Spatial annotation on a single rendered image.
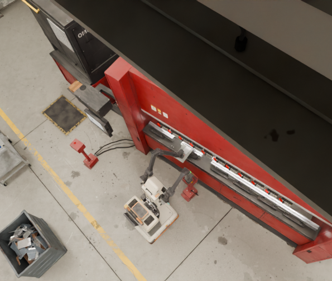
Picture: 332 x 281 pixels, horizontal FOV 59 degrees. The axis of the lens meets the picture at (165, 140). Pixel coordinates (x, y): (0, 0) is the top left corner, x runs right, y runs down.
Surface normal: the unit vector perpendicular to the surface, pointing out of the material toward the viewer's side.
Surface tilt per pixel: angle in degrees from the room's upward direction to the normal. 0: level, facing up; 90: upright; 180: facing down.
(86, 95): 0
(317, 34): 90
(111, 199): 0
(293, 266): 0
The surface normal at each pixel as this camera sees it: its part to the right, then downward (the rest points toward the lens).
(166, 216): -0.09, -0.45
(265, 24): -0.71, 0.66
